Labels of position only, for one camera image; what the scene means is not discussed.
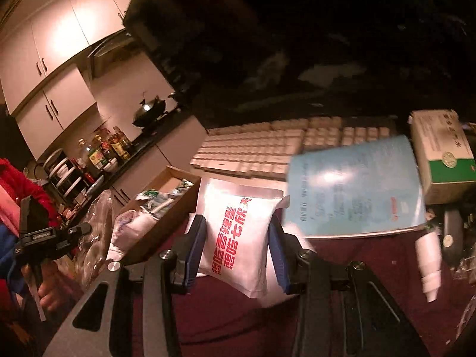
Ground small white plastic bottle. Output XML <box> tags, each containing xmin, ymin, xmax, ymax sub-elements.
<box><xmin>414</xmin><ymin>231</ymin><xmax>442</xmax><ymax>303</ymax></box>

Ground black computer monitor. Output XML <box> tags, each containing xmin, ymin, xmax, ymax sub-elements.
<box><xmin>123</xmin><ymin>0</ymin><xmax>476</xmax><ymax>134</ymax></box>

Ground maroon table cloth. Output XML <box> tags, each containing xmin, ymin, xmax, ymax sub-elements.
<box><xmin>130</xmin><ymin>227</ymin><xmax>476</xmax><ymax>357</ymax></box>

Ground white red-print snack packet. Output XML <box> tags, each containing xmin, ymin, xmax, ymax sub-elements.
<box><xmin>196</xmin><ymin>178</ymin><xmax>291</xmax><ymax>299</ymax></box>

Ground dish rack with bowls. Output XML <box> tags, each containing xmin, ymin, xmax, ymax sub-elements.
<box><xmin>44</xmin><ymin>148</ymin><xmax>101</xmax><ymax>209</ymax></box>

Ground clear plastic bag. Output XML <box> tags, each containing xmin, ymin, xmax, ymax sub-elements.
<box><xmin>72</xmin><ymin>190</ymin><xmax>125</xmax><ymax>294</ymax></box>

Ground shallow cardboard box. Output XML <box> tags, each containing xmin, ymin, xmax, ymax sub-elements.
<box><xmin>106</xmin><ymin>165</ymin><xmax>202</xmax><ymax>264</ymax></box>

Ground black plastic device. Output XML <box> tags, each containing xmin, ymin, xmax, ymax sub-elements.
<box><xmin>442</xmin><ymin>208</ymin><xmax>466</xmax><ymax>259</ymax></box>

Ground row of sauce bottles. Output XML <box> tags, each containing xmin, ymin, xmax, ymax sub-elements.
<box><xmin>76</xmin><ymin>126</ymin><xmax>134</xmax><ymax>179</ymax></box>

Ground steel wok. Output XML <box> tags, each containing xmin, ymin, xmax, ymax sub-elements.
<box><xmin>132</xmin><ymin>95</ymin><xmax>168</xmax><ymax>129</ymax></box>

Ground white and green medicine box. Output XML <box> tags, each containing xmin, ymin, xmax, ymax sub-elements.
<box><xmin>409</xmin><ymin>109</ymin><xmax>476</xmax><ymax>205</ymax></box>

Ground person's left forearm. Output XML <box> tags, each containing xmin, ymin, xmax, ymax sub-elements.
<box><xmin>0</xmin><ymin>158</ymin><xmax>62</xmax><ymax>306</ymax></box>

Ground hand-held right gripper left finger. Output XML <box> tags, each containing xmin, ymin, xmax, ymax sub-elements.
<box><xmin>43</xmin><ymin>215</ymin><xmax>207</xmax><ymax>357</ymax></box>

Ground range hood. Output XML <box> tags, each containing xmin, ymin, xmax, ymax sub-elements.
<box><xmin>87</xmin><ymin>32</ymin><xmax>136</xmax><ymax>79</ymax></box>

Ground pile of plastic packets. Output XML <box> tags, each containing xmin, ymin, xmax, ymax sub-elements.
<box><xmin>112</xmin><ymin>178</ymin><xmax>194</xmax><ymax>261</ymax></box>

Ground beige computer keyboard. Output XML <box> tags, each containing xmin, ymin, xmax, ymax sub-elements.
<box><xmin>190</xmin><ymin>116</ymin><xmax>391</xmax><ymax>179</ymax></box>

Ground white kitchen wall cabinets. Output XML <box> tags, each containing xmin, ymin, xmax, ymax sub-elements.
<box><xmin>0</xmin><ymin>0</ymin><xmax>149</xmax><ymax>160</ymax></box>

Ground white kitchen base cabinets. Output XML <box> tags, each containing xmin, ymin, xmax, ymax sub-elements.
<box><xmin>108</xmin><ymin>115</ymin><xmax>209</xmax><ymax>209</ymax></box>

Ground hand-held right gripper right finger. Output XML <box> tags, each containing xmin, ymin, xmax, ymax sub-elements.
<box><xmin>268</xmin><ymin>217</ymin><xmax>432</xmax><ymax>357</ymax></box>

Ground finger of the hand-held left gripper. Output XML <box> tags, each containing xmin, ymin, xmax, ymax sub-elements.
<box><xmin>61</xmin><ymin>222</ymin><xmax>92</xmax><ymax>256</ymax></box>

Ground person's left hand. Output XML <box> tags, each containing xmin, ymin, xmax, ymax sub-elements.
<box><xmin>35</xmin><ymin>262</ymin><xmax>66</xmax><ymax>317</ymax></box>

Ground black kitchen countertop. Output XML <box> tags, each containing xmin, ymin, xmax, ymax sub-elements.
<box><xmin>85</xmin><ymin>109</ymin><xmax>187</xmax><ymax>194</ymax></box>

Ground light blue booklet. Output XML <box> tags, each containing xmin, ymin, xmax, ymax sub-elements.
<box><xmin>284</xmin><ymin>136</ymin><xmax>426</xmax><ymax>237</ymax></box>

